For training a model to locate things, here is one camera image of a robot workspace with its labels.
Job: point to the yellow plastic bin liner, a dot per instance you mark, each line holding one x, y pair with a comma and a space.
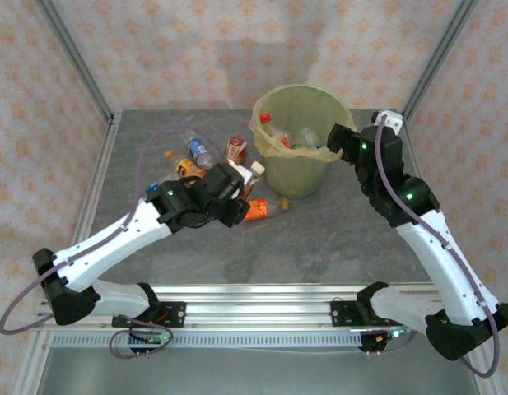
278, 150

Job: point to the aluminium frame leg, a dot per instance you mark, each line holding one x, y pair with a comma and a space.
31, 370
495, 388

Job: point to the aluminium frame post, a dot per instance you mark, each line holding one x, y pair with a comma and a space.
72, 53
439, 53

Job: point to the aluminium base rail beam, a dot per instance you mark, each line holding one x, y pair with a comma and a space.
257, 310

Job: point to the red label bottle red cap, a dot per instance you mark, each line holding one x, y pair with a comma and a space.
265, 118

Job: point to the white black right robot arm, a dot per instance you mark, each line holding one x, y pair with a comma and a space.
443, 263

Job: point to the orange juice bottle orange cap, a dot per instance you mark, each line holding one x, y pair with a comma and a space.
185, 166

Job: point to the crushed clear plastic bottle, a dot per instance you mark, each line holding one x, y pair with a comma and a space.
307, 135

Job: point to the blue-white label bottle blue cap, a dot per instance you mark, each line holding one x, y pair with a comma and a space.
197, 149

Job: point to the orange label bottle tan cap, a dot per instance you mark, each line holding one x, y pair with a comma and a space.
259, 210

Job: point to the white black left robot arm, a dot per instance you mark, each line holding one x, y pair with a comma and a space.
113, 243

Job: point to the small green-lit circuit board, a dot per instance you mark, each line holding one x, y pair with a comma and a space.
395, 333
155, 338

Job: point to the green translucent plastic bin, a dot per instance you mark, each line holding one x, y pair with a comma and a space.
295, 177

